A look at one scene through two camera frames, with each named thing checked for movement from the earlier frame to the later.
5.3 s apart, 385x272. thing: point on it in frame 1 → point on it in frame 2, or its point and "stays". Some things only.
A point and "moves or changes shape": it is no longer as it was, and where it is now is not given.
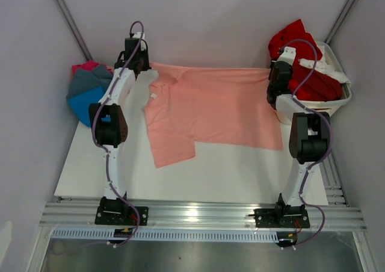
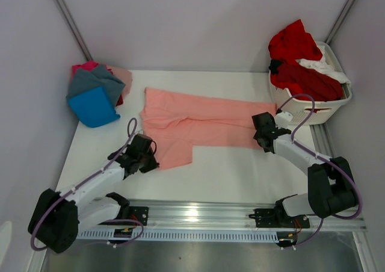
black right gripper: x=272 y=64 → x=255 y=136
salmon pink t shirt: x=187 y=104 moves or changes shape
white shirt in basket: x=324 y=67 stays
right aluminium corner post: x=351 y=1 stays
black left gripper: x=146 y=67 → x=153 y=164
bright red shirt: x=304 y=50 stays
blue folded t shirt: x=80 y=104 stays
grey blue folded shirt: x=82 y=79 stays
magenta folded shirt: x=88 y=65 stays
